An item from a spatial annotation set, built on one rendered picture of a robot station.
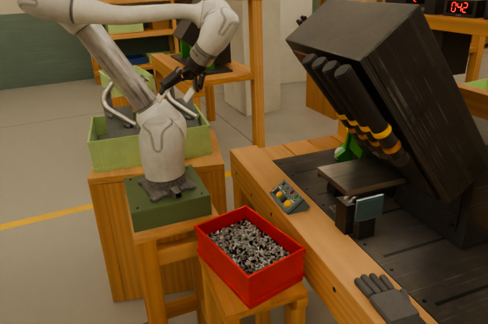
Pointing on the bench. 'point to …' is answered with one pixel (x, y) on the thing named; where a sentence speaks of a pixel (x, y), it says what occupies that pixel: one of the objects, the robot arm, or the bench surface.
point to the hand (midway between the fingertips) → (173, 99)
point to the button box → (290, 200)
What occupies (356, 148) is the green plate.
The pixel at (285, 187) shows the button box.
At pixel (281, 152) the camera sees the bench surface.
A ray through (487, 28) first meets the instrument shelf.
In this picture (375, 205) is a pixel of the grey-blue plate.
